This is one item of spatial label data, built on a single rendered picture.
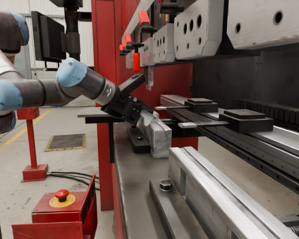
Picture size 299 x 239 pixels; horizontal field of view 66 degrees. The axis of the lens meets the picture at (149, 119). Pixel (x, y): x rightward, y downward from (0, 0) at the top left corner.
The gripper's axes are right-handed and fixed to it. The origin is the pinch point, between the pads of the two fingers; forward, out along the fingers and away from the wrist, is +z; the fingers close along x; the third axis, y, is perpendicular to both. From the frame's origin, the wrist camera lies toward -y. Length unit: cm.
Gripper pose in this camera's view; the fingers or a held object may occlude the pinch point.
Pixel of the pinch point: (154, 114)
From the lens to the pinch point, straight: 82.5
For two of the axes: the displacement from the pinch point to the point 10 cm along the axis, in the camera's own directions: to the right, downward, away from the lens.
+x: 6.5, 1.5, -7.4
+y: -3.8, 9.1, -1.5
